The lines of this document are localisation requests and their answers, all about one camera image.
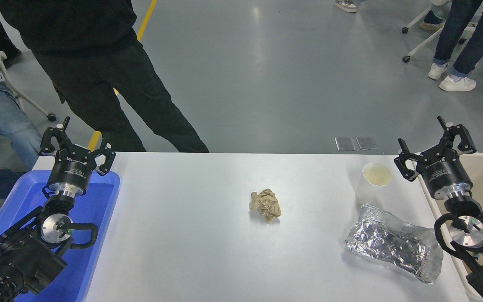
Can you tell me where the crumpled silver foil tray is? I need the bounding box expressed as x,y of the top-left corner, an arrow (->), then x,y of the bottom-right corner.
345,203 -> 444,284

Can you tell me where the blue plastic tray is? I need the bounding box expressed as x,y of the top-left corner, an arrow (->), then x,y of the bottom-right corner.
0,169 -> 121,302

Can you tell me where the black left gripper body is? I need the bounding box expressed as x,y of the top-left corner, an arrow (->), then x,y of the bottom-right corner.
47,151 -> 96,190

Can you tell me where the white paper cup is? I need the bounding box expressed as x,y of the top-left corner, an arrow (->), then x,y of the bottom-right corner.
355,163 -> 393,206

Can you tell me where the clear floor plate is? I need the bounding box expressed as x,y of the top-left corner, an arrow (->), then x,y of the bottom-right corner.
335,137 -> 356,151
356,136 -> 378,150

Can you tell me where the white wheeled chair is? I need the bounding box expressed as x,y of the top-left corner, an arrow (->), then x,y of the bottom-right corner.
0,46 -> 57,122
402,0 -> 483,63

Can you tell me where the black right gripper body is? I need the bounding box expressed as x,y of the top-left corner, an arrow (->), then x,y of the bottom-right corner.
417,147 -> 474,200

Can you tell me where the crumpled tan paper ball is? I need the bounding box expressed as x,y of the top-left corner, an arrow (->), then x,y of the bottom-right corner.
249,188 -> 282,223

